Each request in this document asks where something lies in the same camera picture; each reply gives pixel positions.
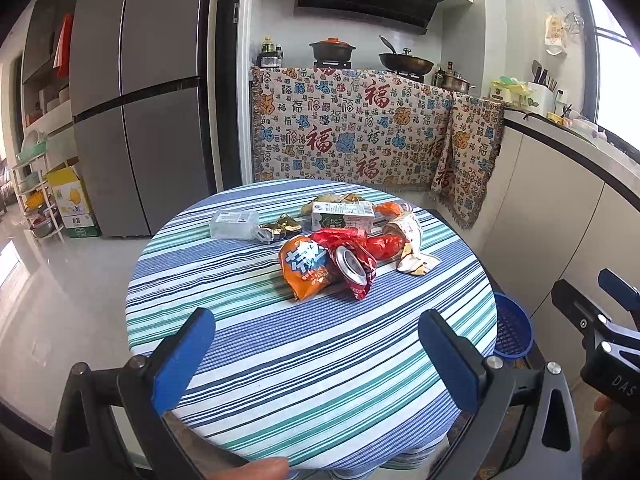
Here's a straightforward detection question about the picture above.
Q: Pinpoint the grey refrigerator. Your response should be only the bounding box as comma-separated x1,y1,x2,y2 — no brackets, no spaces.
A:
70,0,216,237

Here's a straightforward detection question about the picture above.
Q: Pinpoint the black wok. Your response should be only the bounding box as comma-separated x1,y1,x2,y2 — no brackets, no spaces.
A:
378,35,434,77

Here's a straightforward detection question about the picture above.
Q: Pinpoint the person's left hand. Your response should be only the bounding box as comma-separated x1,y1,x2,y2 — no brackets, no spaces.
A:
208,457,290,480

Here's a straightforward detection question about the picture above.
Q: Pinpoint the white kitchen cabinet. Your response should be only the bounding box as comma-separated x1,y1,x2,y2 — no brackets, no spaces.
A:
475,110,639,384

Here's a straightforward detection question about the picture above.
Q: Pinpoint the white patterned paper cup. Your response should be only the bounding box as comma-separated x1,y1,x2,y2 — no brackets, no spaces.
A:
382,212,442,276

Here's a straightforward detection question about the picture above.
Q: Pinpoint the red wrapper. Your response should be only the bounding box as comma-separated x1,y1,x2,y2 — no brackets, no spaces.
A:
310,228,406,260

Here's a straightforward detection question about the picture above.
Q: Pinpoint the orange clear candy wrapper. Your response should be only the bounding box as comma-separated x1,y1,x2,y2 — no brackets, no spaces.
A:
373,200,412,219

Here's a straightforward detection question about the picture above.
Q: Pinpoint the gold foil wrapper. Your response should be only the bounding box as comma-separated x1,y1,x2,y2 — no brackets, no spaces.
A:
255,214,303,245

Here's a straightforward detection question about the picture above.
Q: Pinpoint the person's right hand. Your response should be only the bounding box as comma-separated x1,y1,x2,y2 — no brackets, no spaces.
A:
582,396,639,479

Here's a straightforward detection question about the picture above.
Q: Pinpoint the crushed red can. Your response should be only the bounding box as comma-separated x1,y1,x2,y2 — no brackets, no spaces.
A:
332,245,378,300

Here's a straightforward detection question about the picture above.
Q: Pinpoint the yellow green kitchen appliance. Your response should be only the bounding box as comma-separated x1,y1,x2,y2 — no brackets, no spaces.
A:
488,76,532,108

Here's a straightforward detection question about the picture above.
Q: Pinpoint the black clay pot orange lid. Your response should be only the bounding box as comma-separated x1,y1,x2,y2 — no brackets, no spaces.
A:
309,37,356,63

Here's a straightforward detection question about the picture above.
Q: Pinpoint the green white milk carton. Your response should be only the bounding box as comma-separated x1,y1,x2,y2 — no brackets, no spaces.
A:
311,200,375,233

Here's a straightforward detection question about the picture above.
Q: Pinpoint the patterned fu cloth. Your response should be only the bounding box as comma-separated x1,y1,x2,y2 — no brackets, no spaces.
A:
250,68,504,229

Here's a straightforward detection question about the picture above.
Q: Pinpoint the white storage rack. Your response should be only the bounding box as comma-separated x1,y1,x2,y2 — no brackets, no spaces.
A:
11,139,64,242

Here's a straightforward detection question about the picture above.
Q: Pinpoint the blue plastic waste basket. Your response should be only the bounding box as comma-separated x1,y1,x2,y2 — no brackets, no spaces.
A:
494,292,534,361

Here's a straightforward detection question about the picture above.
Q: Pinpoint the steel pot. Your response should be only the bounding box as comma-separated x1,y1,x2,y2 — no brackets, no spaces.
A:
434,70,472,94

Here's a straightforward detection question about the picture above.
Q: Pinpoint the white yellow snack bag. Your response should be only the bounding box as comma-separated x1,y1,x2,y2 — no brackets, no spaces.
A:
300,193,364,217

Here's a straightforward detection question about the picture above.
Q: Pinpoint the blue striped tablecloth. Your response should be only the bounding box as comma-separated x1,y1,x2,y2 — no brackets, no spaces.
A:
126,179,497,479

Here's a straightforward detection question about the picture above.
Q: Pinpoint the white knife block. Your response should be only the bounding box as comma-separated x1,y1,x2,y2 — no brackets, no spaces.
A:
526,60,555,116

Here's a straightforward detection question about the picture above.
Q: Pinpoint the orange snack bag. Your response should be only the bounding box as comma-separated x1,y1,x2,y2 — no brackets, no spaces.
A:
279,235,331,301

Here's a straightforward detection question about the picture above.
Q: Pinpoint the yellow cardboard box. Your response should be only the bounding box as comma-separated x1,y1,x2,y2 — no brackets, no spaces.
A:
46,164,101,238

